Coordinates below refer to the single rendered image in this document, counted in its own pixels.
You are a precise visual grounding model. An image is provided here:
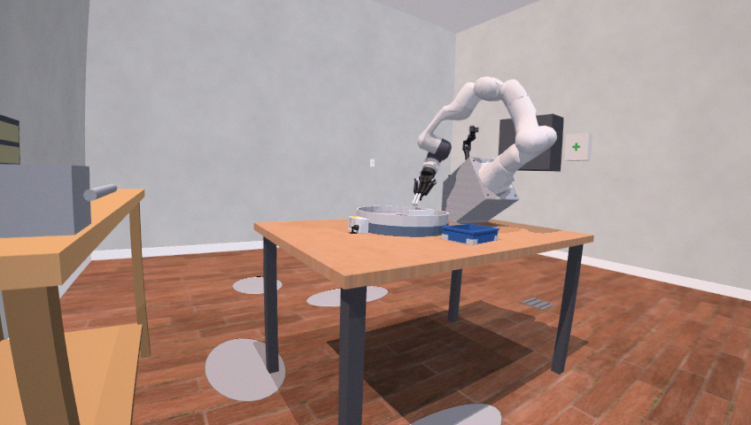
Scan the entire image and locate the blue crate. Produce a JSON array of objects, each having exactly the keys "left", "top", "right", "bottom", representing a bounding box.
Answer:
[{"left": 442, "top": 224, "right": 499, "bottom": 245}]

